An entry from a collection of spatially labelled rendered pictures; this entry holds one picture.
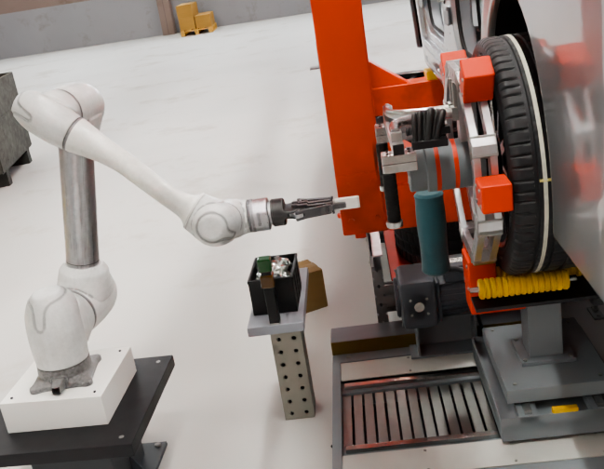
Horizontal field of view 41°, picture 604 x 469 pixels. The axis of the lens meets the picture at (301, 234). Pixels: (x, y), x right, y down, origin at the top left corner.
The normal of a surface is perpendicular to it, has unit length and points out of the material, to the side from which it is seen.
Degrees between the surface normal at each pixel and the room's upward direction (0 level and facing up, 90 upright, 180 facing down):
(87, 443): 0
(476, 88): 125
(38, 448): 0
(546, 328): 90
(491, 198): 90
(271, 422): 0
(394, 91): 90
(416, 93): 90
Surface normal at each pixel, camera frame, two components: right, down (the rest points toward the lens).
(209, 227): 0.06, 0.18
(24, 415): -0.07, 0.34
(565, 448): -0.15, -0.93
